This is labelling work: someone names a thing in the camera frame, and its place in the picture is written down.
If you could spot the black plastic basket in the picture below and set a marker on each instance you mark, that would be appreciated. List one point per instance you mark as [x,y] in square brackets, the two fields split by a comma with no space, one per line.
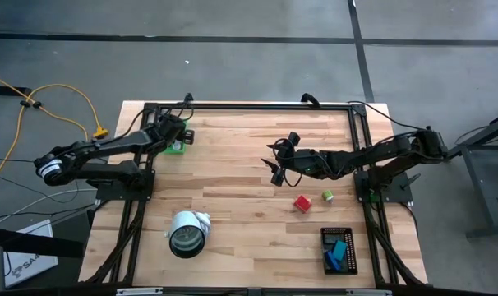
[351,246]

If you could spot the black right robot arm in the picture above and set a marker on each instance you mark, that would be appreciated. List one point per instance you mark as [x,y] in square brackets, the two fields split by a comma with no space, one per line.
[376,154]

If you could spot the green cylinder with white end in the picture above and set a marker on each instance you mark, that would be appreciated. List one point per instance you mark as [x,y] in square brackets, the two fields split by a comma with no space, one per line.
[327,195]

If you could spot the red rectangular block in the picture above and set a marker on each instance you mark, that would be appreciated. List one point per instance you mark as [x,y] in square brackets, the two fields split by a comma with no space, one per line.
[302,204]

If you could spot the black aluminium table frame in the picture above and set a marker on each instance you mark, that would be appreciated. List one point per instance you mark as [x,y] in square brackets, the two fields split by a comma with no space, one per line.
[253,106]

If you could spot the white case with logo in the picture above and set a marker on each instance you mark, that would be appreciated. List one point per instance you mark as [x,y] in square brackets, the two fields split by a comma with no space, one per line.
[27,267]

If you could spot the teal block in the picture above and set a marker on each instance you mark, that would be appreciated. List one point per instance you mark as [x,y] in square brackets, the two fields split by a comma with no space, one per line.
[339,249]

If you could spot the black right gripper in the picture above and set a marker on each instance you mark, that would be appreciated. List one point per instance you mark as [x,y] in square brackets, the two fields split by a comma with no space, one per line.
[298,161]

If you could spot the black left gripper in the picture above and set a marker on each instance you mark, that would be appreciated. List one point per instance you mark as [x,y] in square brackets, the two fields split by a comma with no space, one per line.
[171,130]

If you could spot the white round desk fan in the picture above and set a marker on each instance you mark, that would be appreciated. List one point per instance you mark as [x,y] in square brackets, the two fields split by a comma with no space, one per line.
[187,230]

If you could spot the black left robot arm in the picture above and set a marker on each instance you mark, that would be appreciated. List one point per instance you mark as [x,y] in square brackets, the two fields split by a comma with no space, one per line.
[109,141]

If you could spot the silver metal bracket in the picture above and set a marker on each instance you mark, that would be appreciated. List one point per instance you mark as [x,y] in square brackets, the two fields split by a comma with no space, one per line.
[140,292]
[368,292]

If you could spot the blue block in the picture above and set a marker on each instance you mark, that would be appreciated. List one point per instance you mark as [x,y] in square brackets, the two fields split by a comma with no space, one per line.
[331,261]

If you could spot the small white cylinder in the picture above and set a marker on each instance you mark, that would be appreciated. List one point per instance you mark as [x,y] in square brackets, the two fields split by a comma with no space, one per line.
[177,146]

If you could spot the dark metal stand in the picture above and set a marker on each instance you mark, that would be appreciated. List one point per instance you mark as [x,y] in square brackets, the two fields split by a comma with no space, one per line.
[483,193]

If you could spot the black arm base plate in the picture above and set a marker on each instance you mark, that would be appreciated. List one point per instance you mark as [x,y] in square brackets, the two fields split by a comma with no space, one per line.
[121,192]
[401,195]

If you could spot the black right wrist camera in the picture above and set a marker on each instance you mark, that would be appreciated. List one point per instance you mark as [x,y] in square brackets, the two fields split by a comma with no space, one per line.
[294,139]

